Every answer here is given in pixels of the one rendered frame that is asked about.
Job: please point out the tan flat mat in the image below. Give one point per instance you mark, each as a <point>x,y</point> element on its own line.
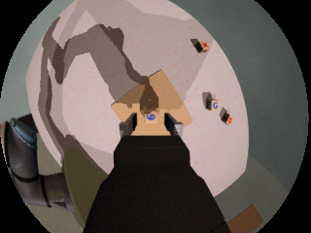
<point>156,92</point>

